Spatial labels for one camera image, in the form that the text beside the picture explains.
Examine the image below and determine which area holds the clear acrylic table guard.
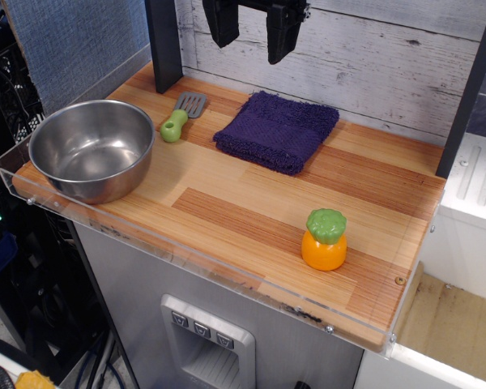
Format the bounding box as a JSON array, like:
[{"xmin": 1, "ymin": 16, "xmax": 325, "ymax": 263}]
[{"xmin": 0, "ymin": 136, "xmax": 445, "ymax": 353}]

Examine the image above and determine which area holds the black plastic crate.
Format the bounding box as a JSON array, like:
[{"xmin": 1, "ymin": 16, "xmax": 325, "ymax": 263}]
[{"xmin": 0, "ymin": 43, "xmax": 45, "ymax": 143}]

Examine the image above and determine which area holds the purple towel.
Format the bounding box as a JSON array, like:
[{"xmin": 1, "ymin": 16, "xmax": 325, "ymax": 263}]
[{"xmin": 213, "ymin": 91, "xmax": 339, "ymax": 176}]

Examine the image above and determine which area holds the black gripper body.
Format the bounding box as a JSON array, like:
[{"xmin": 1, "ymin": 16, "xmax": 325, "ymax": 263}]
[{"xmin": 237, "ymin": 0, "xmax": 310, "ymax": 21}]

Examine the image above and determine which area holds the blue fabric panel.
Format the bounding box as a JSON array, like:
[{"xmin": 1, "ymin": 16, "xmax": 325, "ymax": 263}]
[{"xmin": 3, "ymin": 0, "xmax": 151, "ymax": 114}]

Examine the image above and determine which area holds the green handled grey spatula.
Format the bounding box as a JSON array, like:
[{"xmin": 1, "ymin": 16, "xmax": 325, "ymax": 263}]
[{"xmin": 160, "ymin": 92, "xmax": 207, "ymax": 143}]

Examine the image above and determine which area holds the orange toy carrot green top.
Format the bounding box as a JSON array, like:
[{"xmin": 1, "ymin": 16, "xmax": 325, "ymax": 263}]
[{"xmin": 301, "ymin": 208, "xmax": 347, "ymax": 271}]

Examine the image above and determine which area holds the right dark grey post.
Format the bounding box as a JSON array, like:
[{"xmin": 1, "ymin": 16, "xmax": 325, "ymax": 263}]
[{"xmin": 435, "ymin": 26, "xmax": 486, "ymax": 178}]

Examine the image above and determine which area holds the dark grey post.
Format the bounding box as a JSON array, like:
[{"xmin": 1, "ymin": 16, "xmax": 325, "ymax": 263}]
[
  {"xmin": 435, "ymin": 26, "xmax": 486, "ymax": 178},
  {"xmin": 144, "ymin": 0, "xmax": 183, "ymax": 94}
]

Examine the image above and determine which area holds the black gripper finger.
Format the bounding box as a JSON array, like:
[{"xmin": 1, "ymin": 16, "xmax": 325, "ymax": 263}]
[
  {"xmin": 266, "ymin": 14, "xmax": 302, "ymax": 65},
  {"xmin": 202, "ymin": 0, "xmax": 240, "ymax": 48}
]

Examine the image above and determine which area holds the white toy sink unit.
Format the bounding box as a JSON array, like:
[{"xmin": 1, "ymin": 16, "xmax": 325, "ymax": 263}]
[{"xmin": 356, "ymin": 134, "xmax": 486, "ymax": 388}]

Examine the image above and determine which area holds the left dark grey post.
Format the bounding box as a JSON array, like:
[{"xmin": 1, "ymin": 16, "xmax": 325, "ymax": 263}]
[{"xmin": 144, "ymin": 0, "xmax": 183, "ymax": 94}]

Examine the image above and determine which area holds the stainless steel pot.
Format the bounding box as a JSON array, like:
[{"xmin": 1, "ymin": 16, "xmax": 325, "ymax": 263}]
[{"xmin": 28, "ymin": 100, "xmax": 156, "ymax": 204}]

